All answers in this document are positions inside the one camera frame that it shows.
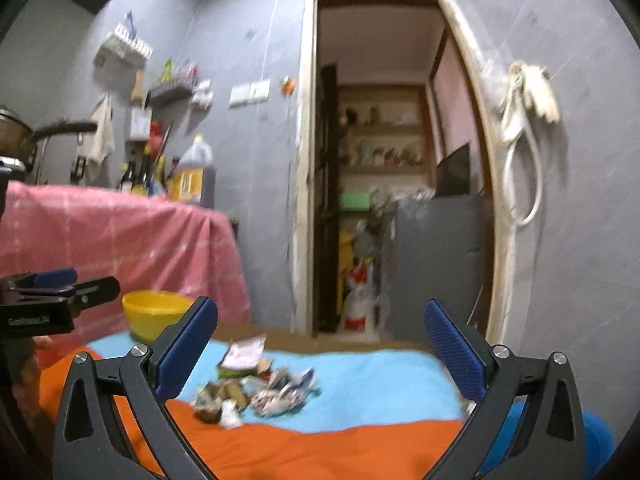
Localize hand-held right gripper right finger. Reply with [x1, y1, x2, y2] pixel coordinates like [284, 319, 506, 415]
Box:
[422, 299, 587, 480]

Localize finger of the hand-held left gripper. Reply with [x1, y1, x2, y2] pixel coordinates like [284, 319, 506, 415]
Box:
[64, 276, 121, 318]
[10, 267, 79, 295]

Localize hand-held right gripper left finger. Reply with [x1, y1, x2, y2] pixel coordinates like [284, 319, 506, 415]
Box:
[52, 296, 219, 480]

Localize pink white wrapper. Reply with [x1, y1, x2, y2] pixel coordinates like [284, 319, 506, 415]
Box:
[250, 367, 321, 419]

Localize blue plastic basin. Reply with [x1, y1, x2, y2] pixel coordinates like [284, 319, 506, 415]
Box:
[500, 400, 617, 480]

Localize yellow plastic bowl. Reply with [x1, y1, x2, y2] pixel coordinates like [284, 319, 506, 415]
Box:
[121, 290, 197, 344]

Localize pink checked cloth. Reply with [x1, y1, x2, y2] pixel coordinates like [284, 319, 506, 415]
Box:
[0, 180, 252, 361]

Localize light blue towel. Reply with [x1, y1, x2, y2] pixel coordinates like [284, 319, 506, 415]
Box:
[87, 332, 476, 435]

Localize crumpled white tissue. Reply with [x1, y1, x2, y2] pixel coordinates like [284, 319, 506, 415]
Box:
[218, 400, 244, 430]

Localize grey cabinet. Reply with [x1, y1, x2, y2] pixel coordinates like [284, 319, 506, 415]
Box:
[390, 192, 496, 346]

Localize white and red sack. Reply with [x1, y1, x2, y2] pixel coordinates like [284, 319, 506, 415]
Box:
[342, 257, 381, 333]

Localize dark sauce bottles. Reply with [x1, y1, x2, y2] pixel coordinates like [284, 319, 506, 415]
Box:
[119, 157, 151, 196]

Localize brown table cover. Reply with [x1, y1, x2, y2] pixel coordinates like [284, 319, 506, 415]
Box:
[212, 322, 433, 357]

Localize yellow bag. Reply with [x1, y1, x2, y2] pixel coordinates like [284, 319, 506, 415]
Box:
[340, 230, 357, 311]

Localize dark cooking pot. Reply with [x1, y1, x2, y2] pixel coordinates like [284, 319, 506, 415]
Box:
[0, 106, 98, 171]

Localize large cooking oil bottle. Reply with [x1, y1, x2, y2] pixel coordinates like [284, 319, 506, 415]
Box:
[167, 134, 216, 208]

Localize hanging beige towel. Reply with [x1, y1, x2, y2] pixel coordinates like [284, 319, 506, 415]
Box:
[87, 94, 117, 166]

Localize orange cloth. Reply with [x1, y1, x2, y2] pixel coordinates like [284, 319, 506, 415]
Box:
[37, 350, 468, 480]

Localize green box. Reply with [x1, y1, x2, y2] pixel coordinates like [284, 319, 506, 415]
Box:
[339, 192, 373, 212]

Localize black monitor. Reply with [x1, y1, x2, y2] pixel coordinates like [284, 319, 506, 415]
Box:
[435, 142, 472, 197]

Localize dark wooden door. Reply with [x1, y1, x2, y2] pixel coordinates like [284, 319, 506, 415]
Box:
[315, 62, 343, 333]

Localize metal spice rack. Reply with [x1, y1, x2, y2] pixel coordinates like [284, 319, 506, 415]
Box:
[147, 57, 213, 109]

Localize wooden shelving unit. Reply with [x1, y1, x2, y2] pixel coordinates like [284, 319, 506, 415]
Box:
[336, 85, 436, 196]

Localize cream door frame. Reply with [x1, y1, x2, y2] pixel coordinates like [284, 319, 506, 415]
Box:
[290, 0, 518, 347]

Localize white wall box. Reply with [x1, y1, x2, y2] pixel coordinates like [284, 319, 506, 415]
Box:
[127, 107, 153, 141]

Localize white wall shelf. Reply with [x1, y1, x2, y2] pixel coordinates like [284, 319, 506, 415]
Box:
[92, 10, 153, 68]

